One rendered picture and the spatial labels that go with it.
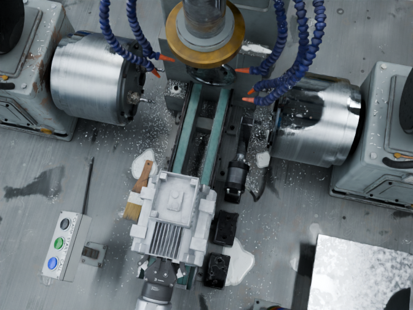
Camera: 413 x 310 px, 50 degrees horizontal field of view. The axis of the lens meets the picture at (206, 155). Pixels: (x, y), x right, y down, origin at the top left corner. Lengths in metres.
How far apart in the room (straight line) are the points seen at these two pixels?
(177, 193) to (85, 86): 0.38
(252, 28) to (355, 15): 0.55
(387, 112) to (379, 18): 0.65
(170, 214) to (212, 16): 0.48
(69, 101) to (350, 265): 0.90
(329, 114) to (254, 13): 0.35
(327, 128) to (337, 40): 0.60
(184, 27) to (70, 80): 0.38
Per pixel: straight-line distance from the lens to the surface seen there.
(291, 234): 1.43
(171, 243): 1.12
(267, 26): 1.32
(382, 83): 1.24
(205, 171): 1.33
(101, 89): 1.22
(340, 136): 1.17
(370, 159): 1.15
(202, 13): 0.92
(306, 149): 1.19
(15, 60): 1.29
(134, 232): 1.16
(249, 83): 1.37
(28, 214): 1.54
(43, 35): 1.32
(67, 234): 1.20
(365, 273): 1.35
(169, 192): 1.12
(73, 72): 1.24
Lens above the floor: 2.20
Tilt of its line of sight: 73 degrees down
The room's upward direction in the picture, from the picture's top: 3 degrees counter-clockwise
